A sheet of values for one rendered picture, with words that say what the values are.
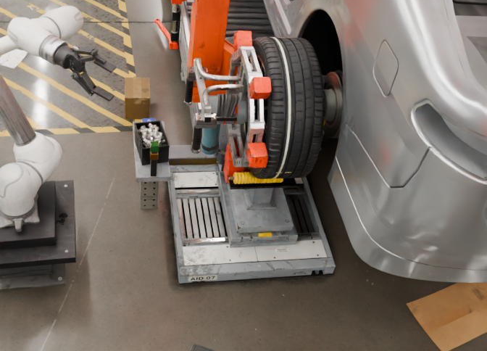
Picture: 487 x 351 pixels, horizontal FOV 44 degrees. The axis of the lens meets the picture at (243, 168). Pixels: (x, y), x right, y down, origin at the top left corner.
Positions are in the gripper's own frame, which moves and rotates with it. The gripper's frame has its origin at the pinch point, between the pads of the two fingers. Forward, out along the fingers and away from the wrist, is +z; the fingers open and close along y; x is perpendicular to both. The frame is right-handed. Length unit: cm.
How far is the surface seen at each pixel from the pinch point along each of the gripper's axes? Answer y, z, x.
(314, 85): -21, 53, 72
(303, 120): -31, 56, 61
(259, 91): -21, 36, 54
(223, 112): -36, 26, 47
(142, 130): -86, -16, 55
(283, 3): -52, 5, 156
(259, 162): -47, 49, 42
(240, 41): -31, 11, 86
